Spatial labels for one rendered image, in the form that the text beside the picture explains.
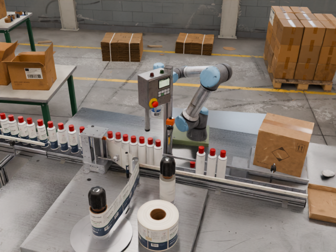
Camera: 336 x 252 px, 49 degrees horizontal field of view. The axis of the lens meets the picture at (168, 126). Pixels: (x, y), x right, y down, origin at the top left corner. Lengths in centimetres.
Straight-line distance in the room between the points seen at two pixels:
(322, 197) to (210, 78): 96
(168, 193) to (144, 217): 25
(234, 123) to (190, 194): 96
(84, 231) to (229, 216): 78
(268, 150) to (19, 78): 233
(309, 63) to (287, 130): 323
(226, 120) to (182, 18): 479
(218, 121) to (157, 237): 138
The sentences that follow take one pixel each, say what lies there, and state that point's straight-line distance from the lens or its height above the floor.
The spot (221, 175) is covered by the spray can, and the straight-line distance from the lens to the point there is 222.
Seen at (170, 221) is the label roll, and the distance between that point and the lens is 179.
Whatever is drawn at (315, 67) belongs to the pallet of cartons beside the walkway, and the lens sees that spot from 557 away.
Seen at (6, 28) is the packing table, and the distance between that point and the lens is 565.
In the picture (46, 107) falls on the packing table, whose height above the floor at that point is 68.
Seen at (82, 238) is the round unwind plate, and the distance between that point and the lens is 194.
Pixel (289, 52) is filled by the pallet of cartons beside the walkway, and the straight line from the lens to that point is 539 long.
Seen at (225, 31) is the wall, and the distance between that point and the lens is 753.
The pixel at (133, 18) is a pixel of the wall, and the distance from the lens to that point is 767.
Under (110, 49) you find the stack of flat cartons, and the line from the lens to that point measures 621.
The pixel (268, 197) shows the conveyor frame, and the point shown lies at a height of 86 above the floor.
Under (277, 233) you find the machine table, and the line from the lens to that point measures 209.
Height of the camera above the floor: 232
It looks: 32 degrees down
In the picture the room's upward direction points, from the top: 1 degrees clockwise
